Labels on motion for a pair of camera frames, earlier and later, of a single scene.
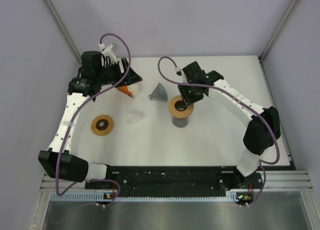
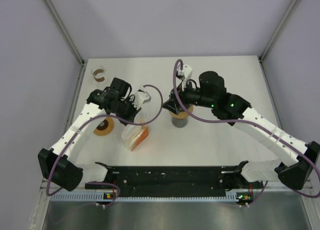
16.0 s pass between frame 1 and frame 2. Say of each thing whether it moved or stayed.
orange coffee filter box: moved
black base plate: stayed
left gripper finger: moved
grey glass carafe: stayed
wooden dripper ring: stayed
